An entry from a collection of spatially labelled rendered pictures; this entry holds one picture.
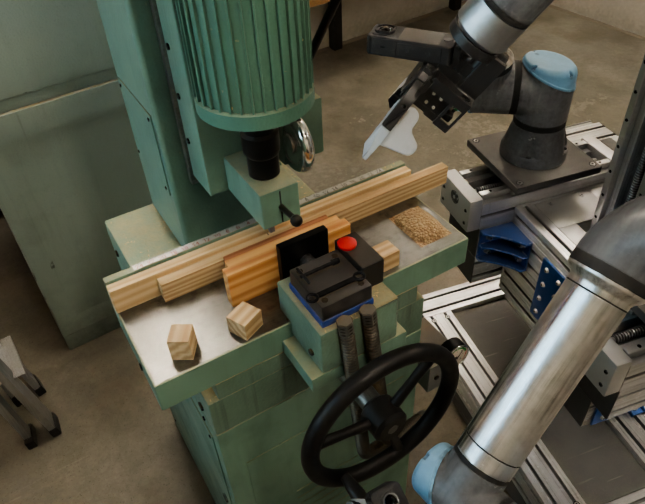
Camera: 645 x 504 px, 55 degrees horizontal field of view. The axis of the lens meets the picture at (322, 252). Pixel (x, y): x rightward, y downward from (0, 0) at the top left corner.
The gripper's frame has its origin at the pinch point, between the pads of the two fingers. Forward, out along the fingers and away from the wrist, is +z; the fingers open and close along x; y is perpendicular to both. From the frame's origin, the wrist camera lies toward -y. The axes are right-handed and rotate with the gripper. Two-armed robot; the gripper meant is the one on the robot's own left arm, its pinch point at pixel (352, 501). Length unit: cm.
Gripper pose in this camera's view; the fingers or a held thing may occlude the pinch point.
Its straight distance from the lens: 100.1
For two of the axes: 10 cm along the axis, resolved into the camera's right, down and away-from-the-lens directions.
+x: 8.5, -3.7, 3.6
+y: 2.9, 9.2, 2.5
